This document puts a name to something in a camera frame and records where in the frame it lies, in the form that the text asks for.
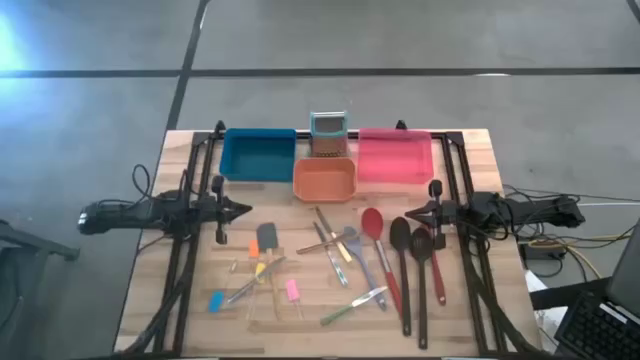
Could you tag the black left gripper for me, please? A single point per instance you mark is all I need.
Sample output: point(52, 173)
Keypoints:
point(217, 210)

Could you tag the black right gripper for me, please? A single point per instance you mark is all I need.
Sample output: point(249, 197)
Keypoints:
point(440, 212)

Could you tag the black slotted nylon spoon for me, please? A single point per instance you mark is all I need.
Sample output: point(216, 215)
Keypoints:
point(421, 242)

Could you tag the black solid nylon spoon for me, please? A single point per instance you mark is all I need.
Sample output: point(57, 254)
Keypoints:
point(400, 235)

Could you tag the red spoon steel shaft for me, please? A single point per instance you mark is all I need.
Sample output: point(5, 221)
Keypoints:
point(372, 223)

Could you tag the red slotted silicone spoon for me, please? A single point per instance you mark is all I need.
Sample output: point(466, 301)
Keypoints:
point(439, 280)

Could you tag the blue-grey silicone spoon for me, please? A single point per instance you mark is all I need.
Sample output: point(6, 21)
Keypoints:
point(357, 245)

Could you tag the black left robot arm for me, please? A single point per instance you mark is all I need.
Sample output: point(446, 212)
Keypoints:
point(125, 215)

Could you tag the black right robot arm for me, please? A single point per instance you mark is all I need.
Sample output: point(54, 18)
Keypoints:
point(525, 210)

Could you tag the blue plastic bin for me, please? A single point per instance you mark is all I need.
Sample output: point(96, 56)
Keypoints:
point(257, 155)

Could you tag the pink plastic bin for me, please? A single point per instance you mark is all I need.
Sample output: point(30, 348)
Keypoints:
point(395, 155)

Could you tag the orange plastic bin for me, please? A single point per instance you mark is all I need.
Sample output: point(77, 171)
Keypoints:
point(325, 180)

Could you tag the teal metal box grater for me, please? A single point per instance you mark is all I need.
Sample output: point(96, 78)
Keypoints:
point(329, 135)

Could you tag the black power box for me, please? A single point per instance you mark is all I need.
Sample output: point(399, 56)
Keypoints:
point(537, 251)

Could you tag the white paper sheet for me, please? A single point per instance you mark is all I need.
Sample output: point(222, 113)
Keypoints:
point(550, 322)

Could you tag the black laptop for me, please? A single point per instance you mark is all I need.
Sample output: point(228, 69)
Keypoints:
point(595, 330)

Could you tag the black frame knob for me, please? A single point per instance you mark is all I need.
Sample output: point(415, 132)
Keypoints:
point(220, 126)
point(400, 125)

